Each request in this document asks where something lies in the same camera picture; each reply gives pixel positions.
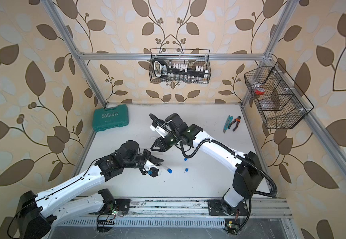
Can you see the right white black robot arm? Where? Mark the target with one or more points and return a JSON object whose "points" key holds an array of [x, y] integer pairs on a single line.
{"points": [[249, 177]]}

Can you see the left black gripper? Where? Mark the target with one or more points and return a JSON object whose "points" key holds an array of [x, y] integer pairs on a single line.
{"points": [[147, 155]]}

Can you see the black wire basket right wall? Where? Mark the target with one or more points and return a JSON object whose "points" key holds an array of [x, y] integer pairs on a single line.
{"points": [[284, 103]]}

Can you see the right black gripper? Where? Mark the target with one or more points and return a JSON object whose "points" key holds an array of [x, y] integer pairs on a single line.
{"points": [[161, 143]]}

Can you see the orange black pliers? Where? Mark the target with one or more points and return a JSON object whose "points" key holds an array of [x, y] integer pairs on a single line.
{"points": [[235, 123]]}

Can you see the black wire basket back wall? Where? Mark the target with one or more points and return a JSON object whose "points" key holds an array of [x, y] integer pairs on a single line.
{"points": [[178, 53]]}

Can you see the black socket holder set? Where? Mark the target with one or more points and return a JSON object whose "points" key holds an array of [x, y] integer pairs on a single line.
{"points": [[181, 69]]}

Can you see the black wire basket wall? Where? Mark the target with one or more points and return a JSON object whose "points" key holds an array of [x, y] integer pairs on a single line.
{"points": [[284, 103], [178, 53]]}

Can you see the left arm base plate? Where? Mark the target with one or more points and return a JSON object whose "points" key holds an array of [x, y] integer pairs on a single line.
{"points": [[120, 206]]}

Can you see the red item in basket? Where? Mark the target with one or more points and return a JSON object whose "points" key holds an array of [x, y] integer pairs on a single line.
{"points": [[258, 89]]}

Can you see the teal utility knife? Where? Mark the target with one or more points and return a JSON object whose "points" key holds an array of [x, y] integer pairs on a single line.
{"points": [[227, 123]]}

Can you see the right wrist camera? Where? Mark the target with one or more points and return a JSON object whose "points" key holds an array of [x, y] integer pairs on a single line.
{"points": [[162, 132]]}

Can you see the green plastic tool case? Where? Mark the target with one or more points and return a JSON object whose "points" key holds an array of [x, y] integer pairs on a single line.
{"points": [[113, 117]]}

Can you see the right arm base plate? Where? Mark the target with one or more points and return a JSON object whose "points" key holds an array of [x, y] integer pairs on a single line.
{"points": [[217, 207]]}

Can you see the aluminium front rail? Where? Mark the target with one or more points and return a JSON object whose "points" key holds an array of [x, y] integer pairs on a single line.
{"points": [[262, 208]]}

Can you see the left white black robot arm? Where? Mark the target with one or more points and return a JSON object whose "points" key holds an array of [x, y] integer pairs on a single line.
{"points": [[36, 214]]}

